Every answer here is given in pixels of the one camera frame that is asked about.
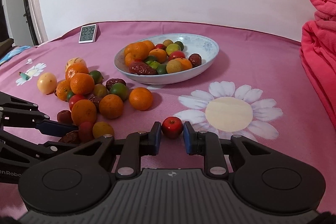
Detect small red apple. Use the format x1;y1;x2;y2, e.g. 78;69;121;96
162;117;183;139

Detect orange tangerine front pile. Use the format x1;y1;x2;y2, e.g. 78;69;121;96
71;100;97;126

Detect yellow-green small fruit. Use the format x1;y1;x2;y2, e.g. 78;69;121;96
92;122;114;139

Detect orange tangerine centre pile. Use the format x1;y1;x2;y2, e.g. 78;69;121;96
99;94;123;119

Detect orange tangerine right of pile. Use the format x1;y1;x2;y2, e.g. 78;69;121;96
129;87;154;111

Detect large orange tangerine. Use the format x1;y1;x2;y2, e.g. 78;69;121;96
70;73;95;95

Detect green lime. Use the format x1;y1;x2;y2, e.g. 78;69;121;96
109;83;129;101

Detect pink floral tablecloth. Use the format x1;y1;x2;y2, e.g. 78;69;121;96
1;22;335;211

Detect pale yellow striped melon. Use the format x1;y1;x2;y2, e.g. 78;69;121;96
65;57;86;71

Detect dark red jujube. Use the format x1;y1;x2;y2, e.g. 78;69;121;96
105;79;126;91

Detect white digital clock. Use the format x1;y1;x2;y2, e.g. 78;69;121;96
79;24;97;44

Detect folded red blanket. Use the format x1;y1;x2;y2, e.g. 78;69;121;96
300;0;335;124

